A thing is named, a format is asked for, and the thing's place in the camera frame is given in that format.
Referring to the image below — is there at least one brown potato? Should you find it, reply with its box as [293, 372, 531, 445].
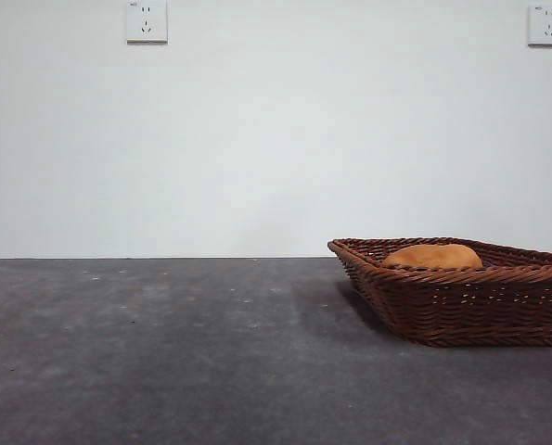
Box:
[380, 244, 484, 271]

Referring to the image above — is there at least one brown wicker basket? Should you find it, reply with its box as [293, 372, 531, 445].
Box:
[327, 236, 552, 349]

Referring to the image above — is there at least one white wall socket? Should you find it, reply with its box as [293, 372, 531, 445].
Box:
[126, 1, 169, 45]
[527, 5, 552, 48]

